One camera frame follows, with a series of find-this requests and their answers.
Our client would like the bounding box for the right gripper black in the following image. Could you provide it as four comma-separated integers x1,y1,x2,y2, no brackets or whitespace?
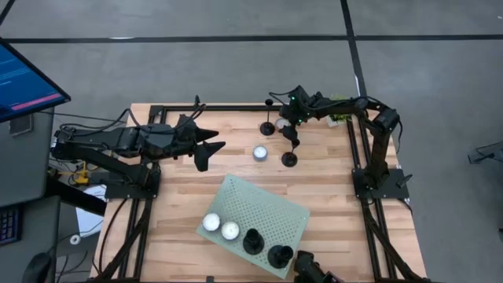
277,85,315,147

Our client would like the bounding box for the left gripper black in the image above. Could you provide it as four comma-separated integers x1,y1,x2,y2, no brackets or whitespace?
151,113,227,173

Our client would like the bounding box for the tall black candlestick holder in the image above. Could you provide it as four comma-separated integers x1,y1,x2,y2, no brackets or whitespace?
281,141,302,168
242,228,266,255
259,98,276,137
266,244,295,270

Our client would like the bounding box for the white chess piece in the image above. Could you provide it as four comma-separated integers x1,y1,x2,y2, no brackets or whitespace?
252,145,269,162
201,212,222,233
220,221,240,241

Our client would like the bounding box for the green plant in white pot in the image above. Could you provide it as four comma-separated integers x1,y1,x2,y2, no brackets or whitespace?
325,93,354,129

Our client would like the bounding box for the green perforated metal shelf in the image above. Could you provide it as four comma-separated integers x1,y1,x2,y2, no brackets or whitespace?
195,173,311,281

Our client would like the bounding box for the yellow clamp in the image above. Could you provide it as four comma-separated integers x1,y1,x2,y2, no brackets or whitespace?
49,160,92,186

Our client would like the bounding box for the white paper sheet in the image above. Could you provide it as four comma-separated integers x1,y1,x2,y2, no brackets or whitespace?
75,184,108,238

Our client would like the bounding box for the grey desk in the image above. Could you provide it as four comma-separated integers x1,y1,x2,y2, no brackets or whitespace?
0,108,56,208

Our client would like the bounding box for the monitor with blue screen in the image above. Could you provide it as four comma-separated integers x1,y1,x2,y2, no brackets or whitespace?
0,38,72,123

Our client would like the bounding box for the black floor stand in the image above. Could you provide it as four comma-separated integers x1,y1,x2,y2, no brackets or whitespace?
467,141,503,165

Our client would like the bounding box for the black chair back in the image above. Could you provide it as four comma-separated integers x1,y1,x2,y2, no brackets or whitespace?
21,251,54,283

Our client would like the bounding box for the dark keyboard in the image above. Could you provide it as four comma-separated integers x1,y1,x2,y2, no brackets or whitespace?
0,206,23,245

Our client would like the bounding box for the black aluminium table frame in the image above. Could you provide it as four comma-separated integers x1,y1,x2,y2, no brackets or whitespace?
92,104,433,283

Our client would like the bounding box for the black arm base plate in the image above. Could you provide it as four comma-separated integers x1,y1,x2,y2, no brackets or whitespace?
351,167,410,200
104,160,161,200

